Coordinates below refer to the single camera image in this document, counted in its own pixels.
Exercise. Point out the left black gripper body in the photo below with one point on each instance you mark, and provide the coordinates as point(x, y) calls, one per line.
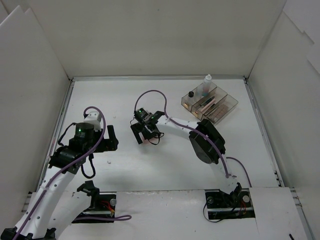
point(110, 140)

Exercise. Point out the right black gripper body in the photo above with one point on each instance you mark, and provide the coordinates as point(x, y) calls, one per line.
point(144, 127)

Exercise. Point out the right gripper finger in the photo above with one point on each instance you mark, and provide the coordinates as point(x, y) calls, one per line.
point(147, 135)
point(136, 129)

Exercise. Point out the clear bottle black cap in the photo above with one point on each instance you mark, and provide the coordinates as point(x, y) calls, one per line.
point(191, 98)

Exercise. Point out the white pink teal bottle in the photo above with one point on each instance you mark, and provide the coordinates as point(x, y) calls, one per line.
point(207, 81)

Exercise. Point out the pink concealer tube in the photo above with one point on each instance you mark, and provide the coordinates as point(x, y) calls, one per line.
point(207, 106)

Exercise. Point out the brown eyeshadow palette clear case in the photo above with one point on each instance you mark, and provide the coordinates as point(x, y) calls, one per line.
point(219, 112)

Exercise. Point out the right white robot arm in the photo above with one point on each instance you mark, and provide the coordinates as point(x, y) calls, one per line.
point(207, 143)

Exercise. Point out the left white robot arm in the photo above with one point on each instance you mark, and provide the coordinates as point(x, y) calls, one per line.
point(42, 220)

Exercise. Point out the clear three-drawer organizer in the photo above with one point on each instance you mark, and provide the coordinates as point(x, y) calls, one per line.
point(208, 101)

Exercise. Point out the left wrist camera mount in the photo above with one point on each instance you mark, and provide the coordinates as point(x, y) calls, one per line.
point(94, 118)

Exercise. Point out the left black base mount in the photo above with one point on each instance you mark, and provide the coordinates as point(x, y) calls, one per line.
point(102, 205)

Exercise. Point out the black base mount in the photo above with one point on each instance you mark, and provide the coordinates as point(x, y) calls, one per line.
point(220, 206)
point(102, 205)

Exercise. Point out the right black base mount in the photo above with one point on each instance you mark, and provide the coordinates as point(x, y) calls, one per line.
point(220, 206)

